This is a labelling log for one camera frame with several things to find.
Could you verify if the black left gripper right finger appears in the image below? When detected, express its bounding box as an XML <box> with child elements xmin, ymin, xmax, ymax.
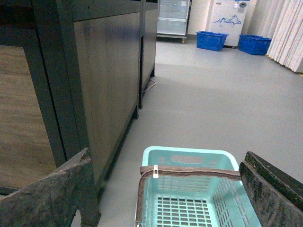
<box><xmin>239</xmin><ymin>151</ymin><xmax>303</xmax><ymax>227</ymax></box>

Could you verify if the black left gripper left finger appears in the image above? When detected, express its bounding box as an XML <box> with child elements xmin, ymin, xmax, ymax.
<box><xmin>0</xmin><ymin>148</ymin><xmax>101</xmax><ymax>227</ymax></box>

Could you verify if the light blue plastic basket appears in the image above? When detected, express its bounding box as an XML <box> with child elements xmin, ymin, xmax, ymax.
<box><xmin>139</xmin><ymin>146</ymin><xmax>260</xmax><ymax>227</ymax></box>

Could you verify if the brown basket handle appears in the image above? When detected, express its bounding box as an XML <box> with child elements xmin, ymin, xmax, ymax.
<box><xmin>135</xmin><ymin>166</ymin><xmax>241</xmax><ymax>227</ymax></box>

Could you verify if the white zip tie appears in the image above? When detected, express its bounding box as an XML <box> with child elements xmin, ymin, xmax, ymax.
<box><xmin>153</xmin><ymin>165</ymin><xmax>159</xmax><ymax>179</ymax></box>

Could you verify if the dark wooden display stand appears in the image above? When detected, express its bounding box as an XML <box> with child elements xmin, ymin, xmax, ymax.
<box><xmin>0</xmin><ymin>0</ymin><xmax>159</xmax><ymax>196</ymax></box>

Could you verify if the blue crate right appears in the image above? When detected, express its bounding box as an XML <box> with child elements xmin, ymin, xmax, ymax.
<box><xmin>239</xmin><ymin>35</ymin><xmax>272</xmax><ymax>55</ymax></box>

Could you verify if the blue crate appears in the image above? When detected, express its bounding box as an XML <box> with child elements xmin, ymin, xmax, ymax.
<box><xmin>196</xmin><ymin>31</ymin><xmax>228</xmax><ymax>52</ymax></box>
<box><xmin>239</xmin><ymin>35</ymin><xmax>272</xmax><ymax>55</ymax></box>

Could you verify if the blue crate left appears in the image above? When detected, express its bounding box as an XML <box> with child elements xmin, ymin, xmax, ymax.
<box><xmin>196</xmin><ymin>31</ymin><xmax>228</xmax><ymax>52</ymax></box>

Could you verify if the white curtain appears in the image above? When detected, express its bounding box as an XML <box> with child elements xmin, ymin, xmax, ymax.
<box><xmin>267</xmin><ymin>0</ymin><xmax>303</xmax><ymax>74</ymax></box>

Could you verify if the white freezer cabinet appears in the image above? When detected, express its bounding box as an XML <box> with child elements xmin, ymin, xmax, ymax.
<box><xmin>205</xmin><ymin>0</ymin><xmax>250</xmax><ymax>47</ymax></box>

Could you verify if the glass door refrigerator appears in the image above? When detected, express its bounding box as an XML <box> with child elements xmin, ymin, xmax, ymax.
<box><xmin>157</xmin><ymin>0</ymin><xmax>192</xmax><ymax>44</ymax></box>

